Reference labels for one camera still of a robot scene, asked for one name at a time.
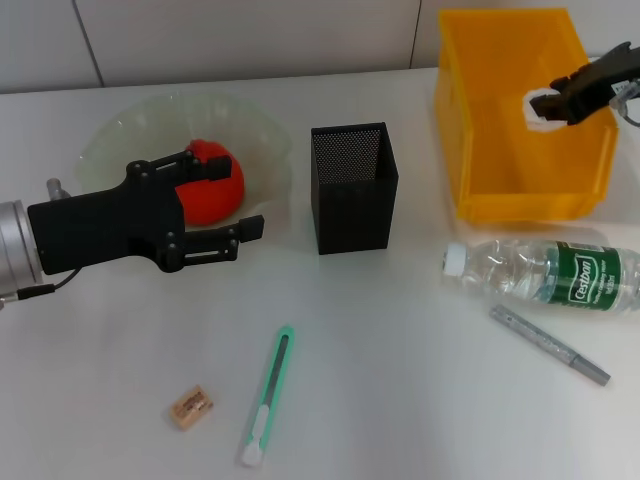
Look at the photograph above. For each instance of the red-orange knitted orange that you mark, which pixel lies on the red-orange knitted orange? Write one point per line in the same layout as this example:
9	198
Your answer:
215	205

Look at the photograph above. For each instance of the black mesh pen holder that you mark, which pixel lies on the black mesh pen holder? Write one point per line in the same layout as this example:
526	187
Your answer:
355	220

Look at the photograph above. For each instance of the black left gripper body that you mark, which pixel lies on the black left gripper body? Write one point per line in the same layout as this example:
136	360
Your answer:
100	230

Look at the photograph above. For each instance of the green glass fruit plate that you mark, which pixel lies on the green glass fruit plate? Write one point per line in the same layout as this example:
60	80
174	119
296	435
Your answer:
140	120

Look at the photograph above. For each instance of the tan eraser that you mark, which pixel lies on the tan eraser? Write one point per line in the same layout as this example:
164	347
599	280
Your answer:
190	407

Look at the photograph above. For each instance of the white paper ball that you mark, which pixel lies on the white paper ball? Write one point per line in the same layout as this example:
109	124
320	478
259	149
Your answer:
527	107

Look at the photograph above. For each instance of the green utility knife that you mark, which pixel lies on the green utility knife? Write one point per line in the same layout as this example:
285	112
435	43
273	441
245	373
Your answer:
270	390

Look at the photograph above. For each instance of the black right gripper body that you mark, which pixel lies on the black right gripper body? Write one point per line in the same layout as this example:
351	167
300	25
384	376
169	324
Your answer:
610	75

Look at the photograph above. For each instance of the silver left wrist knob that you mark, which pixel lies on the silver left wrist knob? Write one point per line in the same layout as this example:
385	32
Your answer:
57	189

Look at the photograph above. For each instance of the yellow plastic bin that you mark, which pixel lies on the yellow plastic bin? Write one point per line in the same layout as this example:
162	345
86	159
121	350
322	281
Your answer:
500	165

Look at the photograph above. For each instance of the grey glitter pen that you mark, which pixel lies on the grey glitter pen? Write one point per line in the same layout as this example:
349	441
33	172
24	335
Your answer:
545	342

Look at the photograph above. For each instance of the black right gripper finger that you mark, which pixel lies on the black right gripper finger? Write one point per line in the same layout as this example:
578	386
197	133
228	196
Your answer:
567	82
550	107

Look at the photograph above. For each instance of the clear water bottle green label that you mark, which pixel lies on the clear water bottle green label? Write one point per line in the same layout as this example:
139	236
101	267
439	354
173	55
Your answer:
500	275

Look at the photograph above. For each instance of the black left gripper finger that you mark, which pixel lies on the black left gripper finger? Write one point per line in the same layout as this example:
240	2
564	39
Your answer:
250	229
220	167

